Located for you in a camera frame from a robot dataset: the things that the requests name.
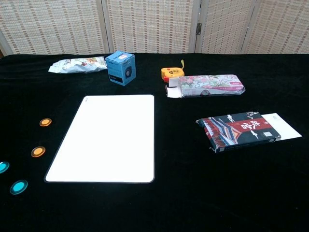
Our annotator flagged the woven folding screen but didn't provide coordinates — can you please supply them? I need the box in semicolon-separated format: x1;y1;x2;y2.
0;0;309;57

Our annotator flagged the black velvet tablecloth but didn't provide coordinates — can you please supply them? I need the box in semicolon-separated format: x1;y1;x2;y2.
0;52;309;232

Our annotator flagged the small blue cardboard box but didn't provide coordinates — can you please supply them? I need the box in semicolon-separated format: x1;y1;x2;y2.
104;50;137;87

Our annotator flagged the white magnetic board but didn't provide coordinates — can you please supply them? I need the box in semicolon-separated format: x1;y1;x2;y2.
44;94;155;184

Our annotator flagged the pink floral long box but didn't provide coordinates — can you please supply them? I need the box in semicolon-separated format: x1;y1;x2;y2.
165;74;246;99

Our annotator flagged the yellow tape measure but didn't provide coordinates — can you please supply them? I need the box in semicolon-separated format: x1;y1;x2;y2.
161;59;185;83

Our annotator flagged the white printed snack bag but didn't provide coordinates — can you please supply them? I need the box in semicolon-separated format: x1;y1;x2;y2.
48;56;108;74

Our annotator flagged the dark red patterned box sleeve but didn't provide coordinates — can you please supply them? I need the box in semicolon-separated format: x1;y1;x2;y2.
196;111;282;154

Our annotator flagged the white inner box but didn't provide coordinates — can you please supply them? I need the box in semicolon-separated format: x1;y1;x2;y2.
261;112;303;141

